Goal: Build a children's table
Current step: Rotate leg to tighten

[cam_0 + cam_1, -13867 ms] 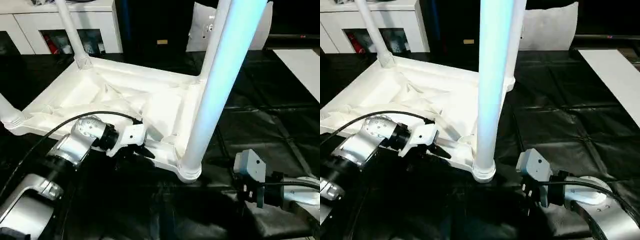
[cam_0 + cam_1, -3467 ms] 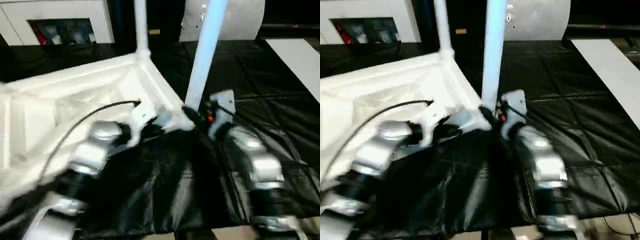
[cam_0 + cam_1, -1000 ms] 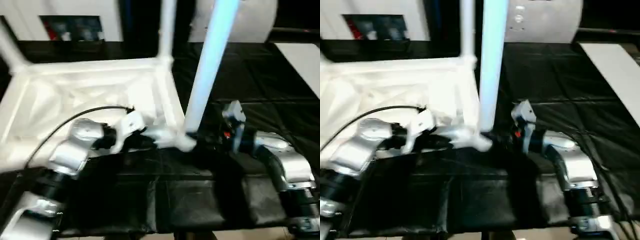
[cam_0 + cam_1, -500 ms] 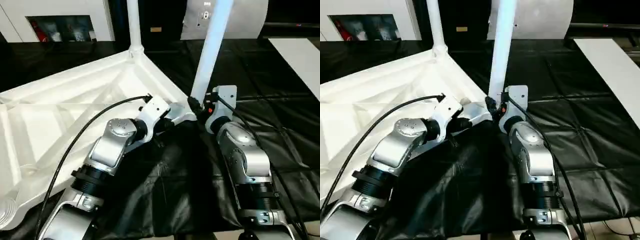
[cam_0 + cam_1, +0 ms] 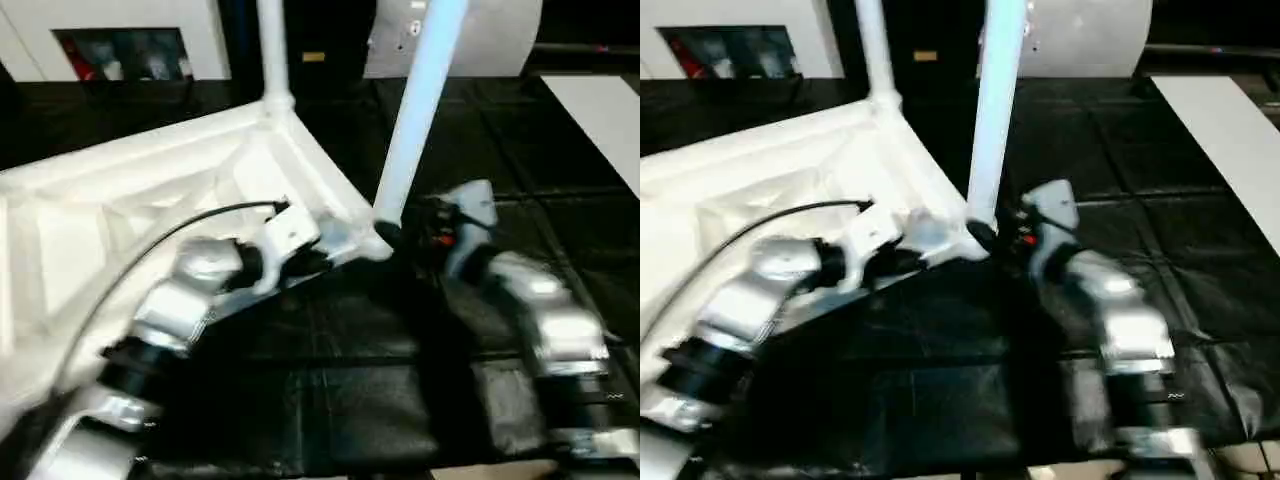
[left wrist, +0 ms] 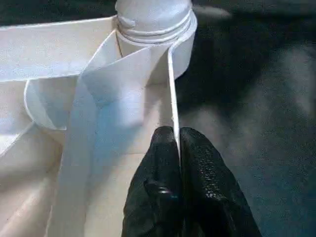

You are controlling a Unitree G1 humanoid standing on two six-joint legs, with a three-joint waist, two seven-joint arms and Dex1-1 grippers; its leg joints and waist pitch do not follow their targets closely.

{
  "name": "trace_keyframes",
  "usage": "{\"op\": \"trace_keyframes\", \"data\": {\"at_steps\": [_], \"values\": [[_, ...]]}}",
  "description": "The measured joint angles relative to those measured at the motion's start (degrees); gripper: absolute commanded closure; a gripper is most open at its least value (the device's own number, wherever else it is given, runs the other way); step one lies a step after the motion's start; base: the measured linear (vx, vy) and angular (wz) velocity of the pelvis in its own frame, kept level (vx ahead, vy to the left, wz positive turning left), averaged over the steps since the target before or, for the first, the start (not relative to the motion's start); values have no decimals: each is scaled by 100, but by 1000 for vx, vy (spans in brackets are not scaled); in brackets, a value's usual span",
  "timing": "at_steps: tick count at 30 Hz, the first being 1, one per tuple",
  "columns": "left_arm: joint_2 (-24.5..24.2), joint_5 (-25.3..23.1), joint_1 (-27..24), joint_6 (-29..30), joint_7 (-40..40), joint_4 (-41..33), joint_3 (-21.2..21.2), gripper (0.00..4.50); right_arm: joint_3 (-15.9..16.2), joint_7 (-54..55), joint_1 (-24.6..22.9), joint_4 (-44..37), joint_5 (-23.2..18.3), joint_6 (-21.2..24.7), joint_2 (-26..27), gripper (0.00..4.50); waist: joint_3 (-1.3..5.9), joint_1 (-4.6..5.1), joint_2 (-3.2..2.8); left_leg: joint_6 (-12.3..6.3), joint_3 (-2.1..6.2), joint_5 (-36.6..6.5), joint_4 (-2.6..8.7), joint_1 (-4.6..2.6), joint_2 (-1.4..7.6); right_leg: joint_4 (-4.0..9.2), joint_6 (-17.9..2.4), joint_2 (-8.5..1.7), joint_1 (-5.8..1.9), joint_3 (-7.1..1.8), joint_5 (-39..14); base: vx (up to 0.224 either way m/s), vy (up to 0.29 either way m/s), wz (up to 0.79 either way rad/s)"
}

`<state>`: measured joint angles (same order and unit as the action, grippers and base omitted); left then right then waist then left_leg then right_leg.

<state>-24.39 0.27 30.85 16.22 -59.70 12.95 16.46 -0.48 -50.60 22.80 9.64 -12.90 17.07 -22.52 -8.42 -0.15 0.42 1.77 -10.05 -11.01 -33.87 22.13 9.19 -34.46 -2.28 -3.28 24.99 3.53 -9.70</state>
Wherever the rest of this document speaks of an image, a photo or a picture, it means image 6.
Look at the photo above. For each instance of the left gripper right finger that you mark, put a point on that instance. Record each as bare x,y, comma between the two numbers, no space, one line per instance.
212,192

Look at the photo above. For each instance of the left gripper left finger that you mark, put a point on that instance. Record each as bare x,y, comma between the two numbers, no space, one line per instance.
155,192

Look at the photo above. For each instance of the white plastic table leg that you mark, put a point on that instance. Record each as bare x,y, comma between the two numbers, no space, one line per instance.
155,17

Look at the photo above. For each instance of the white plastic table top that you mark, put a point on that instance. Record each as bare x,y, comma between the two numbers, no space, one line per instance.
44,59

